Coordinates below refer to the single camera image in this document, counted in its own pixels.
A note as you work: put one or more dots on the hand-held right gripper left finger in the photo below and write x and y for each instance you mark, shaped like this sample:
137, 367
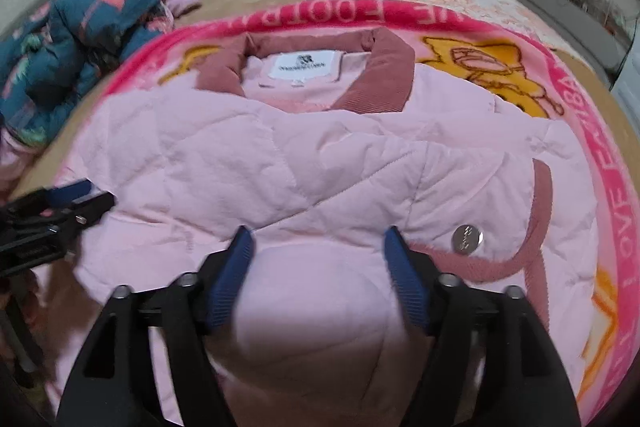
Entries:
230, 282

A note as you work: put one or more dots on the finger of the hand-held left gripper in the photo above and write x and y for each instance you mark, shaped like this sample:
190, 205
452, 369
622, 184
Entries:
92, 209
65, 194

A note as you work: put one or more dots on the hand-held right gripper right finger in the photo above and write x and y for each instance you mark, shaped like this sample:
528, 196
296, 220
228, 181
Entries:
405, 282

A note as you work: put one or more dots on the pink quilted jacket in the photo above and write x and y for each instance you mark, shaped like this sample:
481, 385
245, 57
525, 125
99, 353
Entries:
325, 157

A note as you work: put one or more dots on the blue flamingo print duvet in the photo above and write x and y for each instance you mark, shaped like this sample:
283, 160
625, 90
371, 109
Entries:
60, 32

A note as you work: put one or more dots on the pink printed blanket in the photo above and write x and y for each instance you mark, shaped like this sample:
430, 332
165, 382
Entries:
350, 13

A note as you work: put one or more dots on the grey curved shelf unit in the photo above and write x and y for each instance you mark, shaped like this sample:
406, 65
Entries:
560, 7

